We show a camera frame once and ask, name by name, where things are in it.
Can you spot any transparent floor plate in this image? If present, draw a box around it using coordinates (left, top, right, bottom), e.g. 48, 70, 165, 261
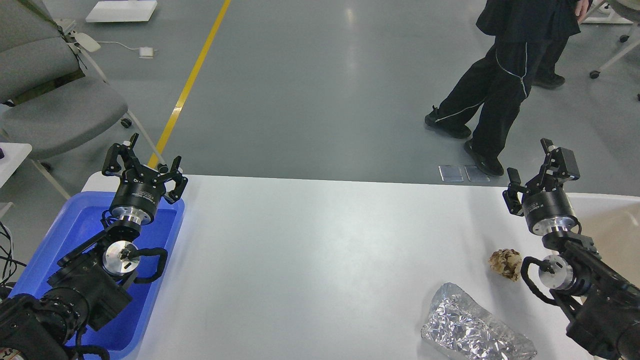
464, 165, 490, 183
438, 165, 464, 183

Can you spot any person in black clothes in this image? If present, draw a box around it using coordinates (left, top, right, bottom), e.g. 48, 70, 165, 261
425, 0, 592, 177

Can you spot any white side table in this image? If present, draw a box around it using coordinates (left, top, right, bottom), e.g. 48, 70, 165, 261
0, 142, 33, 188

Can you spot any aluminium foil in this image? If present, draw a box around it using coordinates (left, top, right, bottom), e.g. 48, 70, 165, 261
420, 282, 538, 360

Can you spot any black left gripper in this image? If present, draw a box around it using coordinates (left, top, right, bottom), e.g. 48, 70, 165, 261
102, 133, 189, 225

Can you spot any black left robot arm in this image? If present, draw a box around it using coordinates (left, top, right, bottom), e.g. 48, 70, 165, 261
1, 134, 188, 360

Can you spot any grey office chair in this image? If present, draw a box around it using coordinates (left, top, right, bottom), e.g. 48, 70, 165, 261
0, 0, 147, 199

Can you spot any beige plastic bin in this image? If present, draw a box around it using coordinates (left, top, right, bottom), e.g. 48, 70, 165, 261
569, 193, 640, 287

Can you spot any black cable bundle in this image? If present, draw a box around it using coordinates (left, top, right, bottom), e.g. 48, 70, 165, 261
0, 220, 27, 296

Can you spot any right transparent floor plate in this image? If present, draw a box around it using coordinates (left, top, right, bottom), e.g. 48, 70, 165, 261
464, 165, 490, 183

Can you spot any crumpled brown paper ball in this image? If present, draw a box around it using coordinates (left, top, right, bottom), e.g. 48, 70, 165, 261
487, 248, 523, 282

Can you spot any white chair base with castors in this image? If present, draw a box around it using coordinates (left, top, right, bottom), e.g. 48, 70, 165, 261
582, 0, 640, 101

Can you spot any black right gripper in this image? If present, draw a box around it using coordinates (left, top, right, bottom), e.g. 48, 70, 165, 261
502, 138, 581, 237

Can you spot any left transparent floor plate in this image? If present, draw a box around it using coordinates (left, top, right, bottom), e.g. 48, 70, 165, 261
438, 165, 464, 183

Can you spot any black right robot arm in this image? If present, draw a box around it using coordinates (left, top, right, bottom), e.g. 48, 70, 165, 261
502, 138, 640, 360

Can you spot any white power adapter with cable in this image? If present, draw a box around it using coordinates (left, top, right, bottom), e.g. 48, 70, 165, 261
97, 41, 157, 59

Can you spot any white flat board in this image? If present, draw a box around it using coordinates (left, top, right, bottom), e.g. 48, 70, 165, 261
85, 0, 158, 23

